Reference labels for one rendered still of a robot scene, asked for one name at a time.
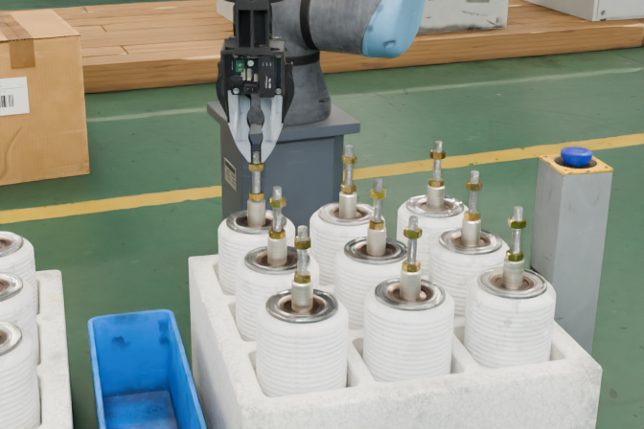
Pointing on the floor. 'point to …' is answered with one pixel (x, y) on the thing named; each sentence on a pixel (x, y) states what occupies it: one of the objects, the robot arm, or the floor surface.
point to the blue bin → (142, 372)
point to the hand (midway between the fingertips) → (256, 148)
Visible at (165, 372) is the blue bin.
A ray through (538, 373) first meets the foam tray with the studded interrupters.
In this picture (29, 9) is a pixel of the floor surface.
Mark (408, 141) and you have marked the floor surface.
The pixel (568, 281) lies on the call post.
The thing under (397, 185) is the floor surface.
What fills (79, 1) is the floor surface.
